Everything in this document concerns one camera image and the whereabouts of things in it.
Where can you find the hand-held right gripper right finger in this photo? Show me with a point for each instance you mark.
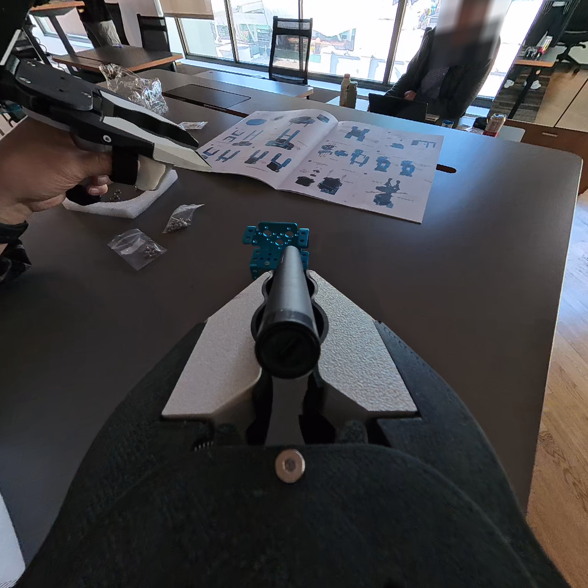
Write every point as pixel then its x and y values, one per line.
pixel 363 367

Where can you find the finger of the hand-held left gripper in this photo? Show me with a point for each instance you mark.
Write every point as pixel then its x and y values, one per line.
pixel 142 117
pixel 179 158

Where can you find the flat clear screw bag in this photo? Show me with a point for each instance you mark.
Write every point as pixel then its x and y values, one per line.
pixel 135 248

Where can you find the crumpled clear plastic wrap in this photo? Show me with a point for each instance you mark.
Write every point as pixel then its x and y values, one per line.
pixel 133 87

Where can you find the dark desk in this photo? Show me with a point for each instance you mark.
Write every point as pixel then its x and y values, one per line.
pixel 413 298

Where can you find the plastic bottle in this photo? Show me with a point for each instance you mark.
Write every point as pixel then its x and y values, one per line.
pixel 349 92

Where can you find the instruction booklet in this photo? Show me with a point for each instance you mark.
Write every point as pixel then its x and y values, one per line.
pixel 344 165

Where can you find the black laptop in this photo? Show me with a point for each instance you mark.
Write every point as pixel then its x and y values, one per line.
pixel 397 108

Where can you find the red drink can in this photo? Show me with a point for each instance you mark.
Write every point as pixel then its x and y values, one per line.
pixel 494 125

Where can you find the black chair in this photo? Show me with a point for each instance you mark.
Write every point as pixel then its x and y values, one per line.
pixel 154 32
pixel 289 50

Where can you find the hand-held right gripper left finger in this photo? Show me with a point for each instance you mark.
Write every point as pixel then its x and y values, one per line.
pixel 216 367

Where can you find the crumpled clear screw bag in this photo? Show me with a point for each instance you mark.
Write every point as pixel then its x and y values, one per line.
pixel 181 218

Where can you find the blue metal bracket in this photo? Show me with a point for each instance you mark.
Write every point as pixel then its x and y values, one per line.
pixel 271 239

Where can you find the black electric screwdriver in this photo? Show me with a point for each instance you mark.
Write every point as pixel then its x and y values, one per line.
pixel 287 321

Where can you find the person's left hand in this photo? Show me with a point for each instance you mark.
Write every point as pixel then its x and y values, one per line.
pixel 41 174

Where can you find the small clear bag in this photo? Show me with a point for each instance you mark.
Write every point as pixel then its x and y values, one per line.
pixel 193 125

